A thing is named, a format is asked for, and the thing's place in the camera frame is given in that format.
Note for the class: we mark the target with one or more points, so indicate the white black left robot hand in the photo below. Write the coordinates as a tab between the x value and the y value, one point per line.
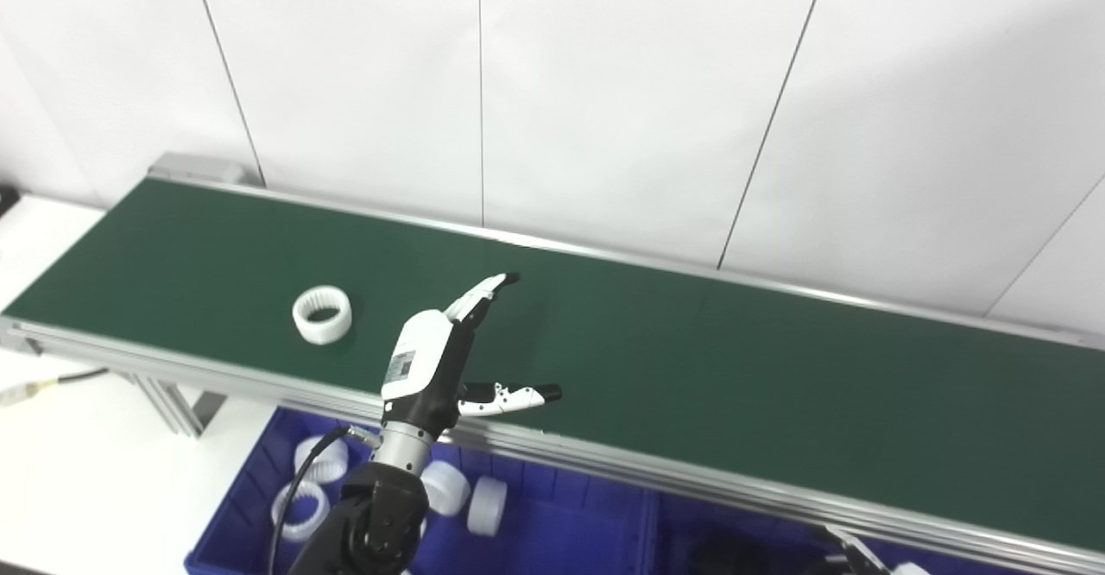
419	355

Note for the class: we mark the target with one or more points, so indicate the blue bin with white parts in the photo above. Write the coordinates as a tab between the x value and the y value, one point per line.
587	540

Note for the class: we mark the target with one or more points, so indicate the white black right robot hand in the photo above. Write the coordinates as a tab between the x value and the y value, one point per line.
855	553

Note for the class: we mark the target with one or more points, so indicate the blue bin with black parts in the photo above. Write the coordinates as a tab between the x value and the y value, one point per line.
678	532

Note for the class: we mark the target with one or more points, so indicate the grey conveyor motor housing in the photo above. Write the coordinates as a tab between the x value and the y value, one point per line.
203	169

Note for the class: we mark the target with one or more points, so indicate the aluminium conveyor support leg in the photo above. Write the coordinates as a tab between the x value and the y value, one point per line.
173	402

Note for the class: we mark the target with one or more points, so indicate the green conveyor belt aluminium frame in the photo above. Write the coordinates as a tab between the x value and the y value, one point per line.
691	368

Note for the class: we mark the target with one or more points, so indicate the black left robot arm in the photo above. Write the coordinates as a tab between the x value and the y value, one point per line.
380	514

